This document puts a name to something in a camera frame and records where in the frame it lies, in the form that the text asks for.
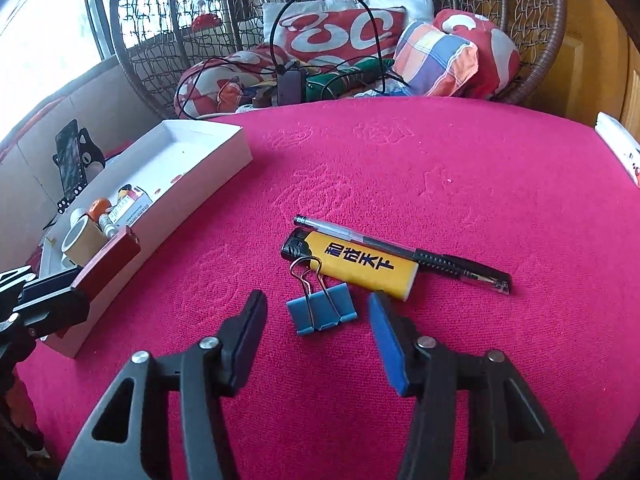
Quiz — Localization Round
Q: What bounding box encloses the smartphone on cat stand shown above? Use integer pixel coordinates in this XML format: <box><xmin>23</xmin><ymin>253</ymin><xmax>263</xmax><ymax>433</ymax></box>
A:
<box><xmin>52</xmin><ymin>127</ymin><xmax>107</xmax><ymax>213</ymax></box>

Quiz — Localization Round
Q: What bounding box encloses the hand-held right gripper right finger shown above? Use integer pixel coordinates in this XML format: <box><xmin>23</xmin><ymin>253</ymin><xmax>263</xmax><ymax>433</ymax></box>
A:
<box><xmin>367</xmin><ymin>292</ymin><xmax>581</xmax><ymax>480</ymax></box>

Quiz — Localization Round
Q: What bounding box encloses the white pillow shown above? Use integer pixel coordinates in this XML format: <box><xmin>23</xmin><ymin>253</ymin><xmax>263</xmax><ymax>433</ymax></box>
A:
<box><xmin>261</xmin><ymin>0</ymin><xmax>436</xmax><ymax>36</ymax></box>

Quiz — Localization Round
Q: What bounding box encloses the magenta table cloth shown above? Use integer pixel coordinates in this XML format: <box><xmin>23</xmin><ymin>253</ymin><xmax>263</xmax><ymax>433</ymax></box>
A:
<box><xmin>15</xmin><ymin>97</ymin><xmax>640</xmax><ymax>480</ymax></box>

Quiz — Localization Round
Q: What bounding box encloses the blue binder clip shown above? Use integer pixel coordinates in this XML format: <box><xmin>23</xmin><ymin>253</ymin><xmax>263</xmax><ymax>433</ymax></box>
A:
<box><xmin>286</xmin><ymin>256</ymin><xmax>358</xmax><ymax>336</ymax></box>

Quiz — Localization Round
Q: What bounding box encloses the small labelled carton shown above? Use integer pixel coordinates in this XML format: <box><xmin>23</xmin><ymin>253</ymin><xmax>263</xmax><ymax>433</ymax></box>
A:
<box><xmin>109</xmin><ymin>185</ymin><xmax>153</xmax><ymax>226</ymax></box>

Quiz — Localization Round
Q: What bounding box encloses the orange cap small bottle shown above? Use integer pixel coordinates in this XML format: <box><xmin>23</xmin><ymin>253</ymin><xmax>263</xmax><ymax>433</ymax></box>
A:
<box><xmin>89</xmin><ymin>198</ymin><xmax>121</xmax><ymax>238</ymax></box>

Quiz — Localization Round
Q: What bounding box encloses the brown packing tape roll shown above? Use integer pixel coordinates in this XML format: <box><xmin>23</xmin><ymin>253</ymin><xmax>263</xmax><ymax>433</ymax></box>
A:
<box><xmin>61</xmin><ymin>217</ymin><xmax>113</xmax><ymax>267</ymax></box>

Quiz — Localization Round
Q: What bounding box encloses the square red patterned cushion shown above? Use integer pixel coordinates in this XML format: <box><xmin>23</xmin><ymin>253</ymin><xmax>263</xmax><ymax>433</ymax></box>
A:
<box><xmin>276</xmin><ymin>7</ymin><xmax>407</xmax><ymax>68</ymax></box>

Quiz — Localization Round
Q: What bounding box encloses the dark maroon charger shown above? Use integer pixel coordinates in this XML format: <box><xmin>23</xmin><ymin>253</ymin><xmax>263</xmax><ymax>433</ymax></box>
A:
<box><xmin>276</xmin><ymin>71</ymin><xmax>307</xmax><ymax>106</ymax></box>

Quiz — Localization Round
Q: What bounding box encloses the wicker hanging egg chair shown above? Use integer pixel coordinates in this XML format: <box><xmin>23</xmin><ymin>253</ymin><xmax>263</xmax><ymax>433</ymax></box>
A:
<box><xmin>109</xmin><ymin>0</ymin><xmax>568</xmax><ymax>111</ymax></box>

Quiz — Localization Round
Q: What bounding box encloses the dark window frame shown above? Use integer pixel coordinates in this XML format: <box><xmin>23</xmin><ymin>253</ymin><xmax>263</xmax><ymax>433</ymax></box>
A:
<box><xmin>80</xmin><ymin>0</ymin><xmax>116</xmax><ymax>61</ymax></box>

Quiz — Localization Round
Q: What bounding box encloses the white cardboard tray box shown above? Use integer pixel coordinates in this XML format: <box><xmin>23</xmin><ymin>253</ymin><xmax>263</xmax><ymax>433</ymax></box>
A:
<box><xmin>40</xmin><ymin>119</ymin><xmax>254</xmax><ymax>359</ymax></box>

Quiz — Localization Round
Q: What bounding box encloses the clear black gel pen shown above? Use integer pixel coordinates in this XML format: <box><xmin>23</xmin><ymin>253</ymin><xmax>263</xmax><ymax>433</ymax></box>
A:
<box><xmin>293</xmin><ymin>214</ymin><xmax>513</xmax><ymax>296</ymax></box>

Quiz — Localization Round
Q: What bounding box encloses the red-brown rectangular box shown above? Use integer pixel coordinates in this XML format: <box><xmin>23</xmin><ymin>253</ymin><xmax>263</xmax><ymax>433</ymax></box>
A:
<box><xmin>70</xmin><ymin>225</ymin><xmax>141</xmax><ymax>306</ymax></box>

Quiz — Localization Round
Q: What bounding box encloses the round red seat cushion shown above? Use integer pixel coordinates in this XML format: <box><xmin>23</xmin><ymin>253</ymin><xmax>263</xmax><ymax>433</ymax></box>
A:
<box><xmin>432</xmin><ymin>8</ymin><xmax>521</xmax><ymax>101</ymax></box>

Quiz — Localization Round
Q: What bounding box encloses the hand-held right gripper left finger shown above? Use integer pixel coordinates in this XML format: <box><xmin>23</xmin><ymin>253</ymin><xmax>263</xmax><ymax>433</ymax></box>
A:
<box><xmin>57</xmin><ymin>289</ymin><xmax>269</xmax><ymax>480</ymax></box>

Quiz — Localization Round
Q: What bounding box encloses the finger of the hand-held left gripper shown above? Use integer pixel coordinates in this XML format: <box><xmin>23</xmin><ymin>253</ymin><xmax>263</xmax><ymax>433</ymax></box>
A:
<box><xmin>10</xmin><ymin>287</ymin><xmax>92</xmax><ymax>341</ymax></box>
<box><xmin>0</xmin><ymin>265</ymin><xmax>82</xmax><ymax>306</ymax></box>

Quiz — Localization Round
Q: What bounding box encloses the black smartphone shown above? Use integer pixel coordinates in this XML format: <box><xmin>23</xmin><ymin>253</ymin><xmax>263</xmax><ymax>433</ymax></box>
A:
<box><xmin>54</xmin><ymin>119</ymin><xmax>83</xmax><ymax>196</ymax></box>

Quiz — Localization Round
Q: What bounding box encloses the yellow lighter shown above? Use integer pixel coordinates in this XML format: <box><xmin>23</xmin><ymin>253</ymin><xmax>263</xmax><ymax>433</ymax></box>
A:
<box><xmin>280</xmin><ymin>227</ymin><xmax>420</xmax><ymax>302</ymax></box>

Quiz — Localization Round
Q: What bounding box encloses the green cloth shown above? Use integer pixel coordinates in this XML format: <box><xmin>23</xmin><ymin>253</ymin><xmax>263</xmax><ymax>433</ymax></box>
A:
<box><xmin>305</xmin><ymin>57</ymin><xmax>401</xmax><ymax>101</ymax></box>

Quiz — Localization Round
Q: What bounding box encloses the crumpled red patterned cushion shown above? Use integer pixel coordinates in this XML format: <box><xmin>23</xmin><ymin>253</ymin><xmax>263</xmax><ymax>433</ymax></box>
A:
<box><xmin>174</xmin><ymin>42</ymin><xmax>301</xmax><ymax>121</ymax></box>

